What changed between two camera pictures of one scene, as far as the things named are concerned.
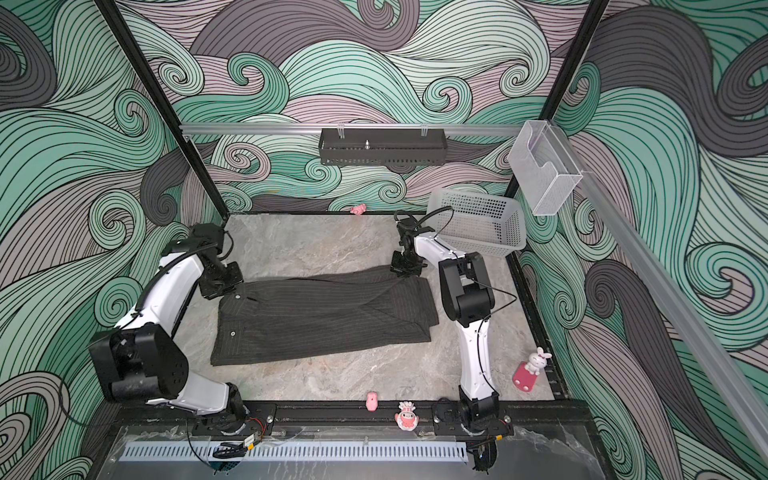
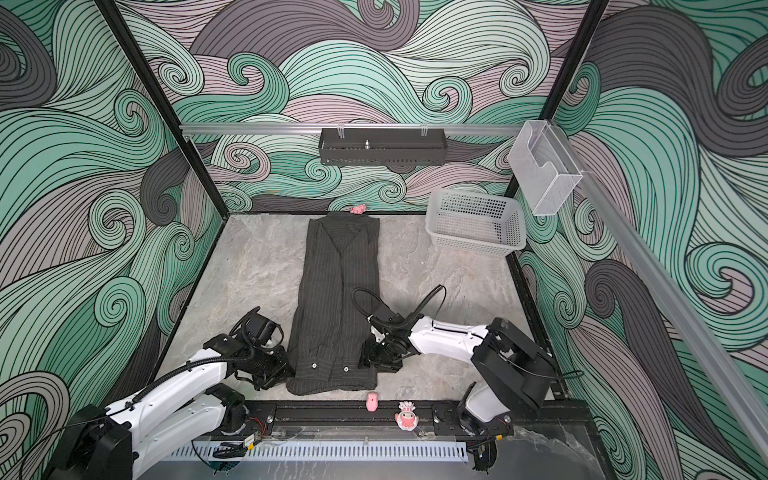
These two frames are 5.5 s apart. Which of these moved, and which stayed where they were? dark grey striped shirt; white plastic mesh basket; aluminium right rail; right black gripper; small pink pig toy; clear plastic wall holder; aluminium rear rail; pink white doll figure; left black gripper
Moved: right black gripper; dark grey striped shirt; left black gripper
Stayed: aluminium rear rail; pink white doll figure; aluminium right rail; small pink pig toy; white plastic mesh basket; clear plastic wall holder
